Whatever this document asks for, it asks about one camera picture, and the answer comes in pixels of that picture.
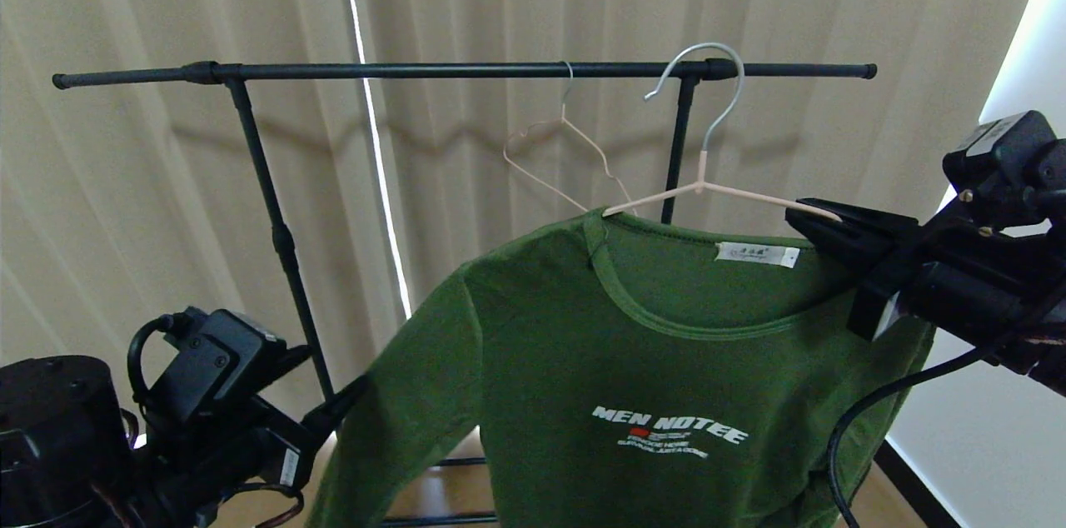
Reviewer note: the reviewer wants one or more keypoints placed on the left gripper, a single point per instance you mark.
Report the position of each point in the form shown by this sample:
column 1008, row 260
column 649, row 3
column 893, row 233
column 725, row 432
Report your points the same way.
column 216, row 461

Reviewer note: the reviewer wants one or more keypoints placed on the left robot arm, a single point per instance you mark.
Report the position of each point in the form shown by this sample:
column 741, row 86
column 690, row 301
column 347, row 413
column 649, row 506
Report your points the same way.
column 58, row 420

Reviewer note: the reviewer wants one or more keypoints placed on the green long-sleeved shirt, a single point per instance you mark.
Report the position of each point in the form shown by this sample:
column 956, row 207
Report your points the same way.
column 583, row 345

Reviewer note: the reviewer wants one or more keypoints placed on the black clothes rack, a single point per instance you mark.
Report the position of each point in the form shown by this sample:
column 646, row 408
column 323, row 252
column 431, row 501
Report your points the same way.
column 416, row 71

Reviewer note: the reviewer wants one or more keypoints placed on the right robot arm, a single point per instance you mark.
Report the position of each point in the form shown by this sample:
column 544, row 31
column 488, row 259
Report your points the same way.
column 1045, row 366

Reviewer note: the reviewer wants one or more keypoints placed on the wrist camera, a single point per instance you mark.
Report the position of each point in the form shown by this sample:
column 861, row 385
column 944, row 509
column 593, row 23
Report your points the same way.
column 999, row 153
column 216, row 361

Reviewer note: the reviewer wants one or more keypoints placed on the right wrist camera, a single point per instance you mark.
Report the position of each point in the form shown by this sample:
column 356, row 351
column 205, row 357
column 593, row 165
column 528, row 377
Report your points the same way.
column 999, row 153

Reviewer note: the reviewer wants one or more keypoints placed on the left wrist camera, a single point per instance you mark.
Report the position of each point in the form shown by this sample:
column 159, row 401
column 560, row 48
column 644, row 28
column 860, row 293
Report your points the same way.
column 216, row 361

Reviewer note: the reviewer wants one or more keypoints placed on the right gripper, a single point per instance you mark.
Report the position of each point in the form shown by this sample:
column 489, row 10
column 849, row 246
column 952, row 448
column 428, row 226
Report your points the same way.
column 958, row 295

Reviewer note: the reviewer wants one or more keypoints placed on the pink clothes hanger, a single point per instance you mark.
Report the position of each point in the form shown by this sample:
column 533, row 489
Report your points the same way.
column 565, row 122
column 704, row 170

